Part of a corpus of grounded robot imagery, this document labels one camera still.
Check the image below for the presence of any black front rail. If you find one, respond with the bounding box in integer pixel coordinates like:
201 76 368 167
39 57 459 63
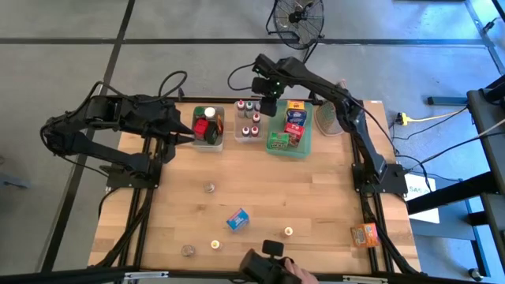
0 266 505 284

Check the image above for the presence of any white paper sheet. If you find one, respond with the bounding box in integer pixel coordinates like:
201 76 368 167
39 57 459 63
404 173 440 224

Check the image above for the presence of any black side desk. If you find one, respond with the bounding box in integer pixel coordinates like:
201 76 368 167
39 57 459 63
406 73 505 277

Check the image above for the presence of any blue Rice Krispies box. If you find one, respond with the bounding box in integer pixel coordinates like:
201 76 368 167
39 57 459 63
226 208 250 233

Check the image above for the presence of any red lid spice jar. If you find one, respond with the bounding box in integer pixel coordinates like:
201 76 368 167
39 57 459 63
193 118 209 141

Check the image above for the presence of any red Froot Loops box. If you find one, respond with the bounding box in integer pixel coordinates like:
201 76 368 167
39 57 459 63
283 121 305 148

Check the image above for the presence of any blue Frosted Flakes box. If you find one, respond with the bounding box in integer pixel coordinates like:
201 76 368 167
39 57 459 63
286 108 308 126

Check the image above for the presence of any green Apple Jacks box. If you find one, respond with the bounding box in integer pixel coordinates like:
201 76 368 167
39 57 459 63
267 132 290 151

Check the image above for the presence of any pink handled box grater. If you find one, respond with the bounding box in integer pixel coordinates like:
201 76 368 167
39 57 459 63
314 78 354 137

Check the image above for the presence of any black table frame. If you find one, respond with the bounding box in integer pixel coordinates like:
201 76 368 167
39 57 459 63
89 87 421 277

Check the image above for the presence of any person's hand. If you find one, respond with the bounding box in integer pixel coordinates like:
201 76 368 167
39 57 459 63
284 258 320 284

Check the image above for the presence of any orange cereal box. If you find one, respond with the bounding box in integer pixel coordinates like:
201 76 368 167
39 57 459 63
350 222 380 249

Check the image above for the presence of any green plastic tray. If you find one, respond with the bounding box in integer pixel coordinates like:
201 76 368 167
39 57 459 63
266 98 315 159

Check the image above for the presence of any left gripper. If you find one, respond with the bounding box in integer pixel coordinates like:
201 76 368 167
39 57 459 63
144 100 196 145

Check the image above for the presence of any silver metal bracket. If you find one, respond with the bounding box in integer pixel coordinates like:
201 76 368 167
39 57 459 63
124 271 170 281
342 275 390 284

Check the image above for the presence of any clear plastic container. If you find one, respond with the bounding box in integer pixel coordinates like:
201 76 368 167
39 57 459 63
233 99 264 144

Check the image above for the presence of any black floor fan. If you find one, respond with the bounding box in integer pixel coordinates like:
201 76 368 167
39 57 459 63
264 0 326 67

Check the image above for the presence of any grey translucent plastic bin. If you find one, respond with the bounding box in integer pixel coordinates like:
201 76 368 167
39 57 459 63
192 104 226 153

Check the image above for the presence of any yellow extension cord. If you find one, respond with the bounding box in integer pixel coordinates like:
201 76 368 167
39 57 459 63
397 106 470 125

